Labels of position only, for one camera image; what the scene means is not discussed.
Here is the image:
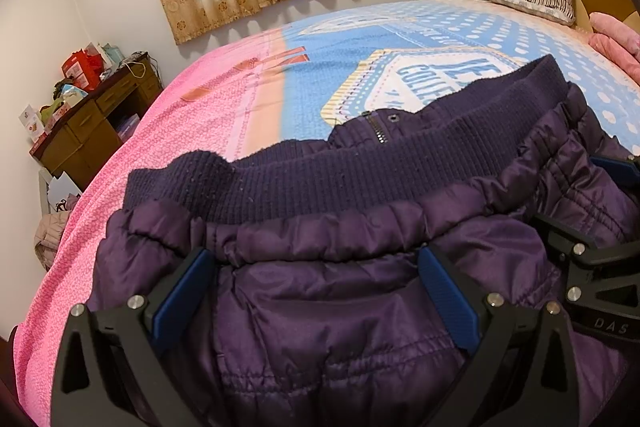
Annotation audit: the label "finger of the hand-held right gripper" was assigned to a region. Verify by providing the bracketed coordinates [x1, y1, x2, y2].
[590, 154, 640, 188]
[531, 213, 640, 311]

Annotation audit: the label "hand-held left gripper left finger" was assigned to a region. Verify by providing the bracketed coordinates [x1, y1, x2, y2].
[57, 248, 217, 427]

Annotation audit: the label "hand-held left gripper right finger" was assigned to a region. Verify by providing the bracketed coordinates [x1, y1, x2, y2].
[416, 248, 583, 427]

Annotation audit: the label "purple padded jacket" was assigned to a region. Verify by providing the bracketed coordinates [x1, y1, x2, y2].
[85, 54, 640, 427]

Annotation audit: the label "pink folded blanket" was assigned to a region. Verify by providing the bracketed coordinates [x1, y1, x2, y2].
[587, 11, 640, 78]

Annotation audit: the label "beige padded garment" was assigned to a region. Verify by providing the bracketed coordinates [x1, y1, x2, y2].
[34, 211, 71, 270]

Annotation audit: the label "white paper bag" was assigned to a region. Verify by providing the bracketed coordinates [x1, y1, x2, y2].
[39, 169, 82, 214]

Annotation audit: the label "brown wooden desk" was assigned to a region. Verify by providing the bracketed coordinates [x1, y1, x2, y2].
[31, 52, 164, 190]

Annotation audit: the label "blue and pink printed bedspread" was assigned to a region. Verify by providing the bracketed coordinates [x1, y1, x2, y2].
[12, 0, 640, 427]

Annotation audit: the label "green bag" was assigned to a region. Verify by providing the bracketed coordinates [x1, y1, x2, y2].
[40, 101, 69, 124]

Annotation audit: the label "teal packet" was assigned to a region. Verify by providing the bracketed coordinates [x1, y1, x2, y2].
[57, 84, 89, 108]

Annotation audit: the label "white printed card box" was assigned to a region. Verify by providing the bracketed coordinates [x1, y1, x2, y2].
[19, 104, 47, 142]

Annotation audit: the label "red gift box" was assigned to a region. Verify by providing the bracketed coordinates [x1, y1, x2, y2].
[61, 49, 103, 90]

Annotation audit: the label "pale green gift bags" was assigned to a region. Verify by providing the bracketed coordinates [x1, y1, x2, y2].
[85, 42, 124, 68]

